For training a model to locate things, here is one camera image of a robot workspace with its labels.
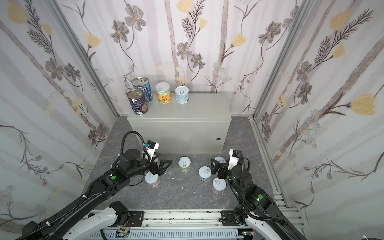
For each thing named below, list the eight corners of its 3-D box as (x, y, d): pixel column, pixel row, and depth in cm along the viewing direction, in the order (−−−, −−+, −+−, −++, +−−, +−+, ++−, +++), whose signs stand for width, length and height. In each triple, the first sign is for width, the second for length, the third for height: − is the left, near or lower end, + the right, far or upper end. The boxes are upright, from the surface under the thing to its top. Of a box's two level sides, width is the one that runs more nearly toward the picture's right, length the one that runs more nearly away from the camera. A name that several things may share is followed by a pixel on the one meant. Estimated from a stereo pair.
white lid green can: (178, 172, 92) (177, 167, 87) (179, 160, 97) (178, 156, 92) (191, 172, 93) (191, 168, 88) (191, 160, 98) (191, 156, 93)
